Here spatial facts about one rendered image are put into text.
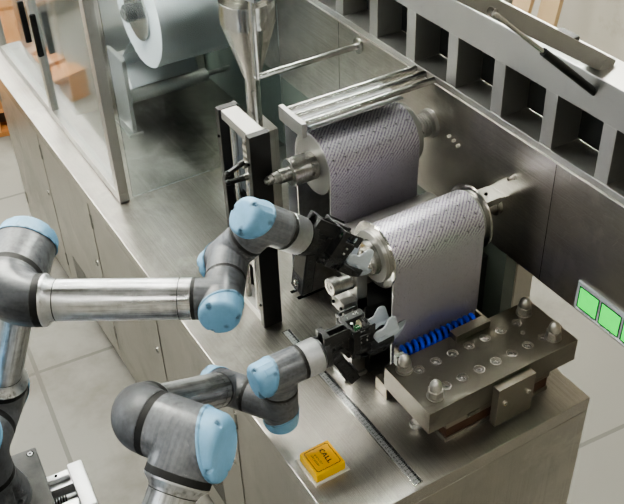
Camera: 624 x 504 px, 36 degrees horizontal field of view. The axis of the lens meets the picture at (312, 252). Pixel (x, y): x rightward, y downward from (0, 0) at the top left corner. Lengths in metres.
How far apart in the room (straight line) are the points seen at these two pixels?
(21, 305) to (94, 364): 1.93
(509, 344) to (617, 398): 1.43
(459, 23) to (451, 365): 0.72
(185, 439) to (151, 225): 1.21
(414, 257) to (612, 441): 1.57
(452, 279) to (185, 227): 0.90
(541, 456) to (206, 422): 0.92
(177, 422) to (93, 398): 1.92
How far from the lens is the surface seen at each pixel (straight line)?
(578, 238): 1.96
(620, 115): 1.78
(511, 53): 1.95
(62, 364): 3.65
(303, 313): 2.35
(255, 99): 2.51
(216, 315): 1.63
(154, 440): 1.60
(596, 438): 3.36
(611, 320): 1.97
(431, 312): 2.08
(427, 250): 1.96
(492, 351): 2.09
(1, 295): 1.73
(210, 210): 2.72
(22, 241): 1.81
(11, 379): 2.06
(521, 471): 2.22
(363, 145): 2.06
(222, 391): 1.93
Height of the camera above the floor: 2.47
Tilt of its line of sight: 38 degrees down
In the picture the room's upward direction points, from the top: 2 degrees counter-clockwise
